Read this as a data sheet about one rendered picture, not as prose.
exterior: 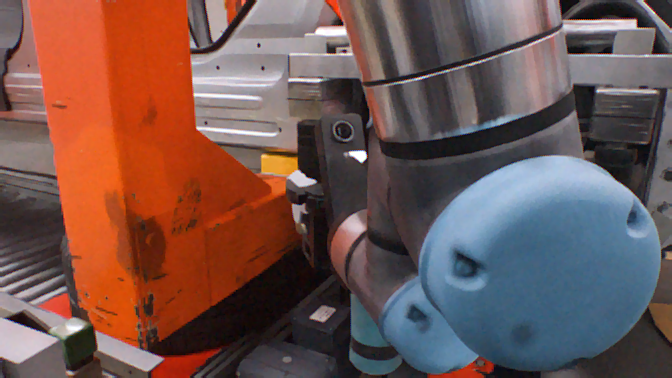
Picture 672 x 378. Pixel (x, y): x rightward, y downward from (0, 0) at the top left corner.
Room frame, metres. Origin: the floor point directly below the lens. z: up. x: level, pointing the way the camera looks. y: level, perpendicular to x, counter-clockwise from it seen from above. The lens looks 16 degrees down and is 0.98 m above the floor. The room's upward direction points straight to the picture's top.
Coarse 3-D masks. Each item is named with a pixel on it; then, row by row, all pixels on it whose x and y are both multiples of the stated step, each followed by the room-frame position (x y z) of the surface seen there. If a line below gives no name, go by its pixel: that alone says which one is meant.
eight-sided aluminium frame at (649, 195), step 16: (640, 0) 0.61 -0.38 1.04; (608, 16) 0.63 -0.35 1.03; (656, 16) 0.60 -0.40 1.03; (336, 48) 0.81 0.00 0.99; (352, 112) 0.84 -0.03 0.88; (656, 128) 0.63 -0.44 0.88; (656, 144) 0.60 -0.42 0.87; (656, 160) 0.59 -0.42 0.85; (656, 176) 0.59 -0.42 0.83; (656, 192) 0.59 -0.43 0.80; (656, 208) 0.59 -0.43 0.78; (656, 224) 0.58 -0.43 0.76
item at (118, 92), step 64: (64, 0) 0.67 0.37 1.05; (128, 0) 0.68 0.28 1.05; (64, 64) 0.68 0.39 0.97; (128, 64) 0.67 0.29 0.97; (64, 128) 0.69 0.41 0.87; (128, 128) 0.66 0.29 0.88; (192, 128) 0.77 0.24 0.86; (64, 192) 0.70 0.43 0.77; (128, 192) 0.65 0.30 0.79; (192, 192) 0.76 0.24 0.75; (128, 256) 0.64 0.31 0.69; (192, 256) 0.74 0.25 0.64; (128, 320) 0.65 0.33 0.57
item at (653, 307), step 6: (648, 306) 1.61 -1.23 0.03; (654, 306) 1.61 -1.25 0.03; (660, 306) 1.61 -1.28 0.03; (666, 306) 1.61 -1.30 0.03; (654, 312) 1.58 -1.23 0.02; (660, 312) 1.58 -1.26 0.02; (666, 312) 1.58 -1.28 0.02; (654, 318) 1.55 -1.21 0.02; (660, 318) 1.54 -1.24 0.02; (666, 318) 1.54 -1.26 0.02; (654, 324) 1.52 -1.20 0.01; (660, 324) 1.51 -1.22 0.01; (666, 324) 1.51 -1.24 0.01; (660, 330) 1.48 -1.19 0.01; (666, 330) 1.47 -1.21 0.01; (666, 336) 1.44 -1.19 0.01
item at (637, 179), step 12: (564, 0) 0.84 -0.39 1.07; (576, 0) 0.75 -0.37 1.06; (588, 48) 0.73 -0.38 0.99; (600, 48) 0.72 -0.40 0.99; (360, 84) 0.88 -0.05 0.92; (360, 96) 0.88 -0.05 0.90; (360, 108) 0.88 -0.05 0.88; (588, 120) 0.72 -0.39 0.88; (588, 132) 0.72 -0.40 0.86; (648, 156) 0.68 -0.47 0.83; (636, 168) 0.74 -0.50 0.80; (636, 180) 0.70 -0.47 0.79; (636, 192) 0.67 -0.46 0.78
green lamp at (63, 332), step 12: (60, 324) 0.50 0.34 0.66; (72, 324) 0.50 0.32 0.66; (84, 324) 0.50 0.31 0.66; (60, 336) 0.48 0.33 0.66; (72, 336) 0.48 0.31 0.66; (84, 336) 0.49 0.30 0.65; (96, 336) 0.50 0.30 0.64; (72, 348) 0.47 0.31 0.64; (84, 348) 0.49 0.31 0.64; (96, 348) 0.50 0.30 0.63; (72, 360) 0.47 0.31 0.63
